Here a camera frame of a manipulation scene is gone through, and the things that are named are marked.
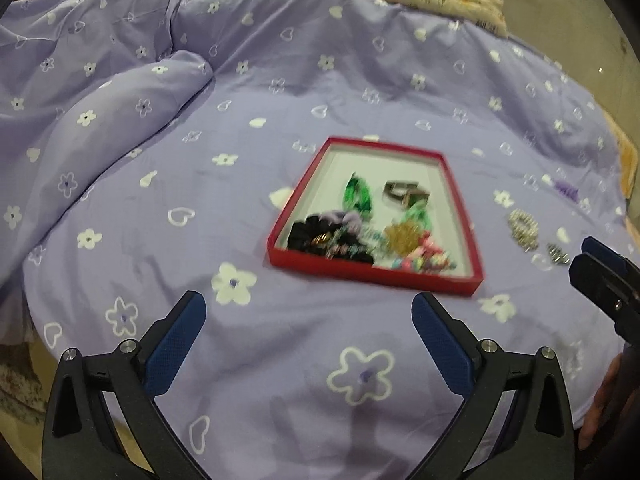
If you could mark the person's right hand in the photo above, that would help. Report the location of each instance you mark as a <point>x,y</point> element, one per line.
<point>602,399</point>

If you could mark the yellow translucent hair claw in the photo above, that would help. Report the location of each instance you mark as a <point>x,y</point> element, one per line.
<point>404,237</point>

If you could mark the red jewelry tray box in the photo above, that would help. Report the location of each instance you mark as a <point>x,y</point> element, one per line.
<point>321,189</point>

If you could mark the black velvet scrunchie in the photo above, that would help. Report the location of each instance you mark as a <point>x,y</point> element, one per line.
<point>333,235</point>

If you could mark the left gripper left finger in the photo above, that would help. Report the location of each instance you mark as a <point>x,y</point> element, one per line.
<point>168,341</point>

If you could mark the gold square wrist watch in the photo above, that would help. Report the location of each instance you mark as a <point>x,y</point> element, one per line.
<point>406,193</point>

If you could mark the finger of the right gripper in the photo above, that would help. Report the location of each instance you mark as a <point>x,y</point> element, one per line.
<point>612,287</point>
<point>606,255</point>

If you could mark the silver hoop charm cluster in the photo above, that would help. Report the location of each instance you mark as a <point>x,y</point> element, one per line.
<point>558,255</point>

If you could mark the purple floral bed duvet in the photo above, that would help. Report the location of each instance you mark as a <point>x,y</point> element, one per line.
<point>148,146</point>

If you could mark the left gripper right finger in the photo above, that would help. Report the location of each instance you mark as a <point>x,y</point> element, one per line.
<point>450,343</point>

